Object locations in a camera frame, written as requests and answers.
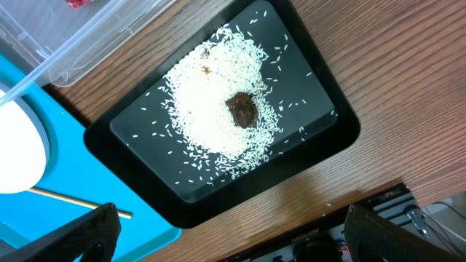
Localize teal plastic serving tray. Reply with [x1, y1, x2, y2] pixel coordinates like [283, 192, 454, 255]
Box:
[0, 54, 183, 262]

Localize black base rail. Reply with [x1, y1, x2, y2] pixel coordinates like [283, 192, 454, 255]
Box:
[218, 181, 466, 262]

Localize clear plastic waste bin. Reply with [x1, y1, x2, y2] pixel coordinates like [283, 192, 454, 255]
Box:
[1, 0, 175, 104]

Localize large white round plate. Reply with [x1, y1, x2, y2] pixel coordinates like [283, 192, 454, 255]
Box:
[1, 98, 50, 194]

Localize wooden chopstick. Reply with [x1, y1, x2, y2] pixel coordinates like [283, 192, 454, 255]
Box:
[27, 187, 134, 221]

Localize white rice pile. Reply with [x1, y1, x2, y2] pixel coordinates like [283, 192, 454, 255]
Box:
[125, 9, 338, 186]

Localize red snack wrapper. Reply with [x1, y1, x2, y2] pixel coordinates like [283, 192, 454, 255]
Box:
[66, 0, 93, 9]

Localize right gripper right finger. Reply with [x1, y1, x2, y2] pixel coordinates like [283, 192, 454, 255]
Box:
[344, 205, 464, 262]

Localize black rectangular tray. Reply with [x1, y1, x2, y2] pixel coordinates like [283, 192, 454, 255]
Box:
[84, 0, 360, 229]

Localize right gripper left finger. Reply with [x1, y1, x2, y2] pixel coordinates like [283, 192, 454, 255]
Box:
[1, 202, 121, 262]

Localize brown food scrap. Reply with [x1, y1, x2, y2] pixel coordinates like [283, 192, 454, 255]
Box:
[226, 92, 258, 129]

